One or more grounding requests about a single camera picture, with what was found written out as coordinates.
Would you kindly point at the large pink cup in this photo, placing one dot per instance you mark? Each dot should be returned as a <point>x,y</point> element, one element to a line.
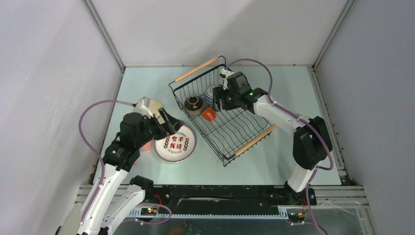
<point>147,146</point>

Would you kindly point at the cream plate with plum blossom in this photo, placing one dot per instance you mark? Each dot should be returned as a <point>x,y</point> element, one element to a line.
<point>154,106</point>

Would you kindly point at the dark brown glazed bowl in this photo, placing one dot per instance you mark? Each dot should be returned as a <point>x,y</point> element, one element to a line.
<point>194,105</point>

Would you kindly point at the wooden rack handle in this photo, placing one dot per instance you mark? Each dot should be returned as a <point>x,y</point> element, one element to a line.
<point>201,66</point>
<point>255,140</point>

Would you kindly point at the right wooden rack handle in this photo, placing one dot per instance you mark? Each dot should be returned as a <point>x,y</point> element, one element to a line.
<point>255,140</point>

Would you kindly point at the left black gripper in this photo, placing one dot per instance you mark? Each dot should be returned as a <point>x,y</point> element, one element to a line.
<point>174,124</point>

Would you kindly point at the controller board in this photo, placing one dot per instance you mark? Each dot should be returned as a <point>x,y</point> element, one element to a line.
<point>297,218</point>
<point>147,211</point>

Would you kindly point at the left wooden rack handle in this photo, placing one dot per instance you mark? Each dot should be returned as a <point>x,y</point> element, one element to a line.
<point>201,66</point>

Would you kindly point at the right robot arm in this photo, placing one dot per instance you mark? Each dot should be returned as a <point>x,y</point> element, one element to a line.
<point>311,141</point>

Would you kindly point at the orange cup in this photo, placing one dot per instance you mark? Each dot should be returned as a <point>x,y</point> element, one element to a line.
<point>209,114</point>

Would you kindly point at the right controller board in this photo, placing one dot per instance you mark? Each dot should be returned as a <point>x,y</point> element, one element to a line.
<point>297,218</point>

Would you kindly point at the left controller board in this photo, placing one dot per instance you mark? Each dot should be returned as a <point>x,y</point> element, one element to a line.
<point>147,211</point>

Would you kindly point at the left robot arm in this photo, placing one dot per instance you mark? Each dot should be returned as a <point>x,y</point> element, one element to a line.
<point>97,216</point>

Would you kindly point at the black wire dish rack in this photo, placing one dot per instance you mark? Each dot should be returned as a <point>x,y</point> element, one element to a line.
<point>231,129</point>

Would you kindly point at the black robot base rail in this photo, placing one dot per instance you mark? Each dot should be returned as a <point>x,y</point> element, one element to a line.
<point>229,200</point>

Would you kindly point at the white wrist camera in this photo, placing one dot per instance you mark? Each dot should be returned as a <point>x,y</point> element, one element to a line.
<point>142,107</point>
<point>224,73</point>

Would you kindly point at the Just To Eat plate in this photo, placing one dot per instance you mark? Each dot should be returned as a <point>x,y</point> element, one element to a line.
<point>178,147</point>

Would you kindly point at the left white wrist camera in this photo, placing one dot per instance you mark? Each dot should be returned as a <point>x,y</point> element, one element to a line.
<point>142,107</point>

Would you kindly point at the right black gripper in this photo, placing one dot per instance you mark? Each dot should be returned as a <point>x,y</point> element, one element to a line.
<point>225,105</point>

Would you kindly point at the blue white patterned cup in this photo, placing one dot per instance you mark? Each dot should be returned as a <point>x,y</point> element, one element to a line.
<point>208,95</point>

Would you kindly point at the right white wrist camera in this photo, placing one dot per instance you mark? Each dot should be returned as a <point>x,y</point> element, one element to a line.
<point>224,73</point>

